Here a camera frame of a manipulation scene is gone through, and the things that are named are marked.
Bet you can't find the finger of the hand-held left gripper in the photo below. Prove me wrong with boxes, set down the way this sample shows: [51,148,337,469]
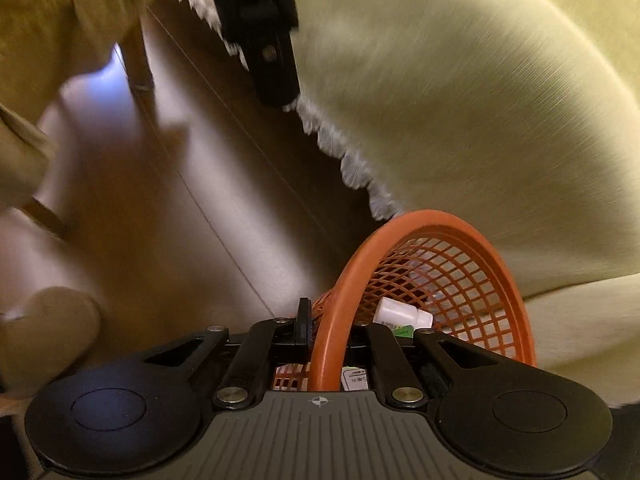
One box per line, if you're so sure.
[202,0,301,107]

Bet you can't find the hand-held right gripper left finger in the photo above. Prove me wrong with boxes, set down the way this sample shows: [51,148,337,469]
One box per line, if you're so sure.
[144,297,314,410]

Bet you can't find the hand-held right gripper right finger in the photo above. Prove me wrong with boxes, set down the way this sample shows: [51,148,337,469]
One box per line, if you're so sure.
[349,323,502,407]

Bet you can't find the white printed box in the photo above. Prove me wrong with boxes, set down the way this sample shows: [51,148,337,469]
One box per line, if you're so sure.
[341,367,370,392]

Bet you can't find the small white dropper bottle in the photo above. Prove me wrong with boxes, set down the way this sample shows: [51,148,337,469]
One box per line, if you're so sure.
[375,297,434,329]

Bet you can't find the orange plastic mesh basket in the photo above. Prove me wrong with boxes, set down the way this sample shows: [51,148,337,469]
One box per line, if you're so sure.
[272,210,539,394]

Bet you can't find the light green fleece blanket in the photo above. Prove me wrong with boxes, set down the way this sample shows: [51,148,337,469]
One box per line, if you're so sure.
[172,0,640,411]

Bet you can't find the person's tan slipper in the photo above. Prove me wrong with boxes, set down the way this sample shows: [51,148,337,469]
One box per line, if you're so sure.
[0,287,104,402]

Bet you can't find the person's tan trousers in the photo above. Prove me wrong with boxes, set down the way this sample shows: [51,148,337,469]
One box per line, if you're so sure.
[0,0,182,211]

